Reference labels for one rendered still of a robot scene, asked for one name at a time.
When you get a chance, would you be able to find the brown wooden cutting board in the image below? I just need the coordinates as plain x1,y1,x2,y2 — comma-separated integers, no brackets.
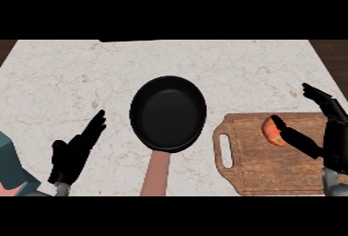
212,112,348,197

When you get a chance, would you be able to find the black pan with brown handle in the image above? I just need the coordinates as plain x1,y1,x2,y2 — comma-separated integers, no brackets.
128,75,207,197

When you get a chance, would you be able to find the orange squash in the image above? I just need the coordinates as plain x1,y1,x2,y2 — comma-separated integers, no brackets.
260,115,287,148

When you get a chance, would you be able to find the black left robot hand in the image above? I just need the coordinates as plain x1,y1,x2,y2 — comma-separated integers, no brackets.
45,109,107,186

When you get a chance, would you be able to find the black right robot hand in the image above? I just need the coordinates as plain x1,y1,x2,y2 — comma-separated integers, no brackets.
269,82,348,175

